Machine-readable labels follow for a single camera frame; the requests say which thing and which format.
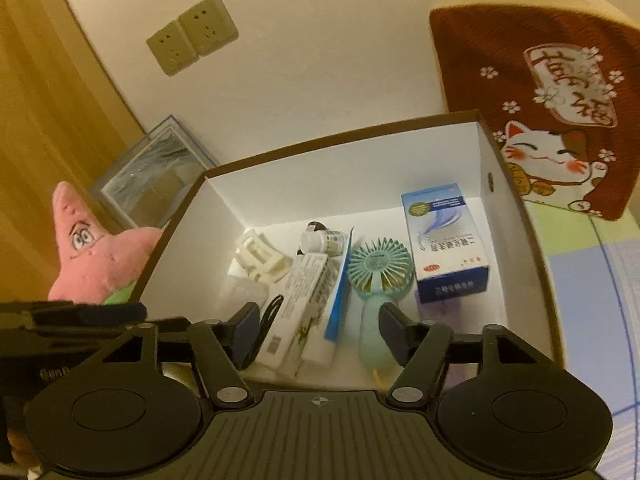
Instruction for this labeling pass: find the small bottle with white cap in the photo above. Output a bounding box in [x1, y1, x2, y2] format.
[299, 220, 349, 257]

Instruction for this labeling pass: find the clear acrylic picture frame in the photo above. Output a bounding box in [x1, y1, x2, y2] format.
[90, 115, 221, 231]

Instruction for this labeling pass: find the white and blue toothpaste tube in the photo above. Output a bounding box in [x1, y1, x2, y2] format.
[320, 225, 358, 361]

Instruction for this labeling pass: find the brown cardboard storage box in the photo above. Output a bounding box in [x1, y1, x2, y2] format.
[127, 110, 568, 393]

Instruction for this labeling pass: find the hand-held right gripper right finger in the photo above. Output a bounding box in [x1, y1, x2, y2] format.
[378, 302, 556, 406]

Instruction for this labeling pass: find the wooden panel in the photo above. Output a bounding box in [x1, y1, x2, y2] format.
[0, 0, 148, 306]

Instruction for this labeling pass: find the blue and white medicine box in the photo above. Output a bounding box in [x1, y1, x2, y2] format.
[401, 183, 491, 305]

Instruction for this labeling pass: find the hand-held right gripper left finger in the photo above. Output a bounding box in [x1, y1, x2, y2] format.
[90, 302, 263, 407]

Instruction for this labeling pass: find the white hair clip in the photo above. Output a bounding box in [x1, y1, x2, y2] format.
[235, 230, 293, 281]

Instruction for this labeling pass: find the clear plastic case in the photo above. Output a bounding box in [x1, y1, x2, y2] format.
[227, 275, 273, 311]

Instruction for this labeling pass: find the beige wall socket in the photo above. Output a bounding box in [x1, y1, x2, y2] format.
[146, 20, 198, 77]
[178, 0, 238, 56]

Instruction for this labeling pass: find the mint green handheld fan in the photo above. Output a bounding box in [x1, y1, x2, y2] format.
[348, 239, 420, 376]

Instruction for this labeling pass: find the red cat print cushion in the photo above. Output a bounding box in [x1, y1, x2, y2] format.
[428, 0, 640, 223]

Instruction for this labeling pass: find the black hair tie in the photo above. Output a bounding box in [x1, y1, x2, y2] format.
[257, 294, 287, 333]

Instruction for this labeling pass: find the white box with plant print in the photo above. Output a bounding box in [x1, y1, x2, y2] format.
[256, 252, 346, 378]

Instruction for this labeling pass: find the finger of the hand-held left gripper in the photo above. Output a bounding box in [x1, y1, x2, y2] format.
[0, 300, 149, 330]
[150, 316, 193, 363]

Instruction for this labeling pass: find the pink starfish plush toy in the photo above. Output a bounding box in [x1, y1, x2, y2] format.
[48, 181, 166, 306]

